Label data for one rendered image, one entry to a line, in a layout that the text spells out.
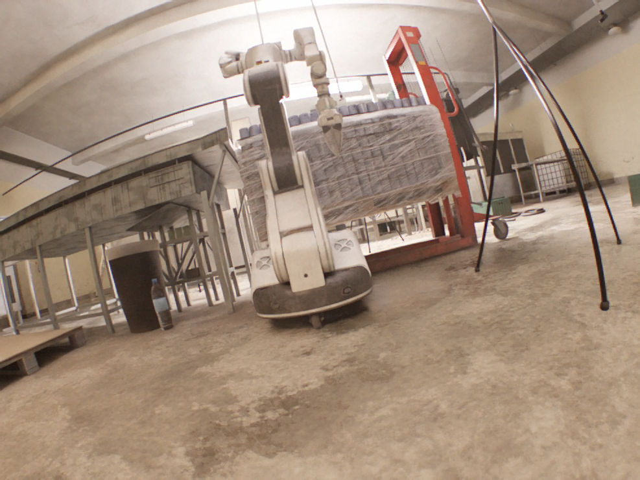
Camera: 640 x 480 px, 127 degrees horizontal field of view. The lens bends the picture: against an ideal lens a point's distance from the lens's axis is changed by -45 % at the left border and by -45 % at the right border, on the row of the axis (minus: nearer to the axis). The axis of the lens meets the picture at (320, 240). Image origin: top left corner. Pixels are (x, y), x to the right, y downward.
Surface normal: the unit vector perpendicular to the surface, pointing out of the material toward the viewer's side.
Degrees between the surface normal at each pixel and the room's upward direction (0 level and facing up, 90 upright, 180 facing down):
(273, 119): 113
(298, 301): 90
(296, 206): 59
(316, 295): 89
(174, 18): 90
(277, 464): 0
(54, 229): 90
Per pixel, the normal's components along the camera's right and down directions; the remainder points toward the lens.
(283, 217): -0.09, -0.48
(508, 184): 0.10, 0.00
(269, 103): 0.11, 0.40
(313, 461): -0.22, -0.98
